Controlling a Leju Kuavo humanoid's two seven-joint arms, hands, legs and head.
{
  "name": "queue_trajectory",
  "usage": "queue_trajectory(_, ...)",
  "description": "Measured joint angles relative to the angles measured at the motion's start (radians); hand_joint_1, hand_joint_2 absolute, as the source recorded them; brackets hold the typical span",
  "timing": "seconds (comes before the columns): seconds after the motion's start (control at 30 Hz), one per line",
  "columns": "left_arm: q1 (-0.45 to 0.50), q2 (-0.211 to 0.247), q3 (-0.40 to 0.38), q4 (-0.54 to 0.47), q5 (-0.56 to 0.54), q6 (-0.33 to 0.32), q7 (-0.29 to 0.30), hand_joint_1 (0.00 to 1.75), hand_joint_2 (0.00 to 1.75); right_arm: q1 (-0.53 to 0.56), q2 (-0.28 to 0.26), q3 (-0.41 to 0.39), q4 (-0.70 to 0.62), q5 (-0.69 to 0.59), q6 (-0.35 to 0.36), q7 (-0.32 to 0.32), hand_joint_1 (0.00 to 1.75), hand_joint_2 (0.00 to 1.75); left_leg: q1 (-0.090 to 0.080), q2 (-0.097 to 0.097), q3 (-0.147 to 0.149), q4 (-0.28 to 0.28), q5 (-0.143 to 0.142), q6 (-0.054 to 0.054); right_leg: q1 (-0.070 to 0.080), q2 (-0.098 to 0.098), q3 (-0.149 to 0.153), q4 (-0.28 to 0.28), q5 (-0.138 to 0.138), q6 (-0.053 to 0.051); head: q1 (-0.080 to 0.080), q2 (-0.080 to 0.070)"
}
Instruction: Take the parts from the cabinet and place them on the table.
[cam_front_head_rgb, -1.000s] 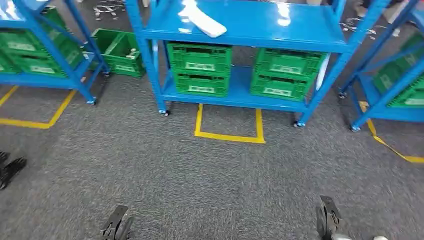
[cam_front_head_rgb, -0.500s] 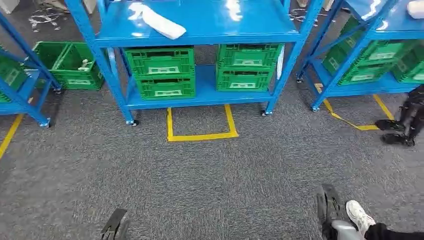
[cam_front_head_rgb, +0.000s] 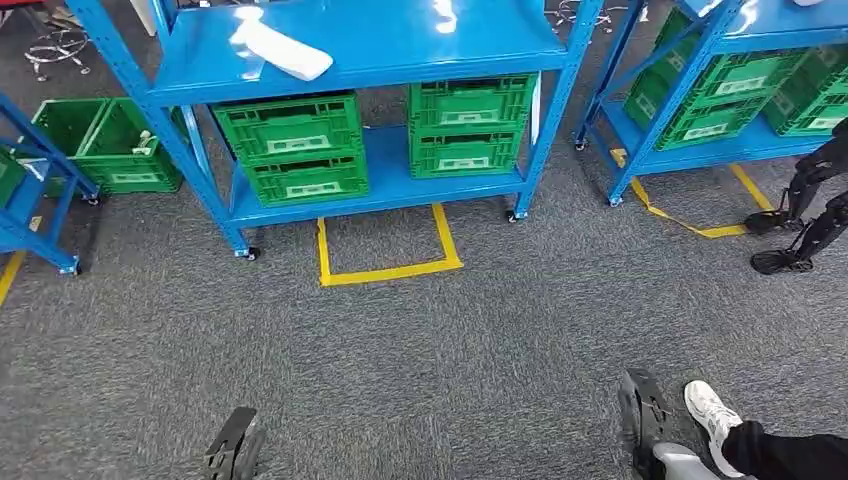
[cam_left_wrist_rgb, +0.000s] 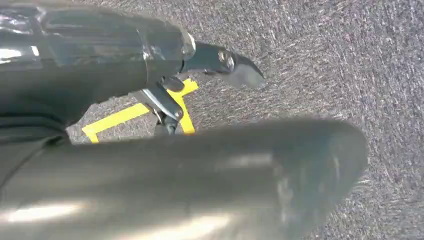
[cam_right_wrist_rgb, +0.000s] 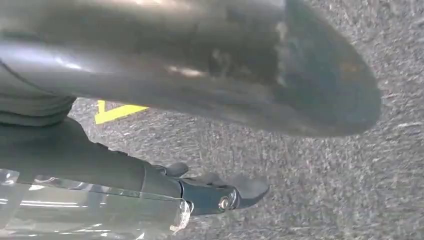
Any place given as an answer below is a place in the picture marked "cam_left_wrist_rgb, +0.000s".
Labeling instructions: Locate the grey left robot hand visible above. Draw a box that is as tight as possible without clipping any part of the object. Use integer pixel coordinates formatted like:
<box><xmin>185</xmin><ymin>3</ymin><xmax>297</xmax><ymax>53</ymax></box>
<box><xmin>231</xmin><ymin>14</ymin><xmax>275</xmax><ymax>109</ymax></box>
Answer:
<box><xmin>0</xmin><ymin>3</ymin><xmax>369</xmax><ymax>240</ymax></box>

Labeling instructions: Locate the yellow floor tape rectangle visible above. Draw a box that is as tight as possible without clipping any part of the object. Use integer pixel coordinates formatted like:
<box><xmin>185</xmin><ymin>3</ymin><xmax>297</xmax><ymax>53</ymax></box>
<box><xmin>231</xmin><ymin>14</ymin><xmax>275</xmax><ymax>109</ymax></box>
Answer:
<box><xmin>82</xmin><ymin>77</ymin><xmax>200</xmax><ymax>144</ymax></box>

